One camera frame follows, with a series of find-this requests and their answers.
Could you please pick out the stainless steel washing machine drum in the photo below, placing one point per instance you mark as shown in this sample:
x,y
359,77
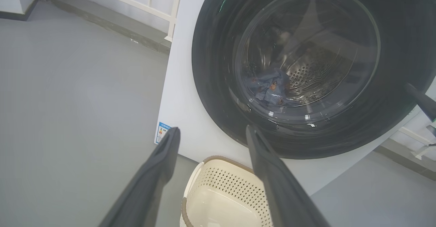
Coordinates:
x,y
316,70

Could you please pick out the blue energy label sticker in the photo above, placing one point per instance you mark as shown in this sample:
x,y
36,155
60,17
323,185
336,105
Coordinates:
x,y
162,132

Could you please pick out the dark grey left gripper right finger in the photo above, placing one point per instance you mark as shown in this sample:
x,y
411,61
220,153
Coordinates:
x,y
282,193

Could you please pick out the blue cartoon print garment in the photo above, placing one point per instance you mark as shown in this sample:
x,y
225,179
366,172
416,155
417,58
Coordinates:
x,y
270,87

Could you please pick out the cream perforated laundry basket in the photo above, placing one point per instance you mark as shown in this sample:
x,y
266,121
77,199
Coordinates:
x,y
218,203

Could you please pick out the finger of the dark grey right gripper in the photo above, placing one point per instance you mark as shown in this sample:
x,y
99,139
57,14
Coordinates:
x,y
424,101

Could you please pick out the washing machine door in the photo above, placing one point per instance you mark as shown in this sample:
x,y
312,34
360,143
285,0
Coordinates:
x,y
218,84

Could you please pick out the white front-load washing machine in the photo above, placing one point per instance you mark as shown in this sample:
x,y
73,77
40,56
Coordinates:
x,y
184,101

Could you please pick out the white metal railing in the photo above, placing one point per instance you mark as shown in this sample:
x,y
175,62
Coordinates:
x,y
143,5
417,136

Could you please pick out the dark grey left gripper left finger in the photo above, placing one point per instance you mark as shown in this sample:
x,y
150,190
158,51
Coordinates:
x,y
146,189

